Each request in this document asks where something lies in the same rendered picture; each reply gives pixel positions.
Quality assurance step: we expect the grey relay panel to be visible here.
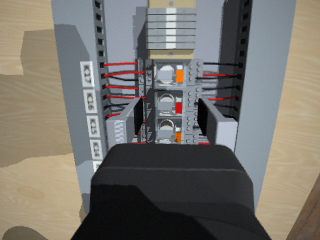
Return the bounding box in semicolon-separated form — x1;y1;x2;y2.
51;0;297;214

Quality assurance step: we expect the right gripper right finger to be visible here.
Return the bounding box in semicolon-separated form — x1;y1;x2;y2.
197;98;238;153

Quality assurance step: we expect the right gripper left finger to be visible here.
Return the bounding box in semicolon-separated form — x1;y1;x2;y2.
106;98;143;150

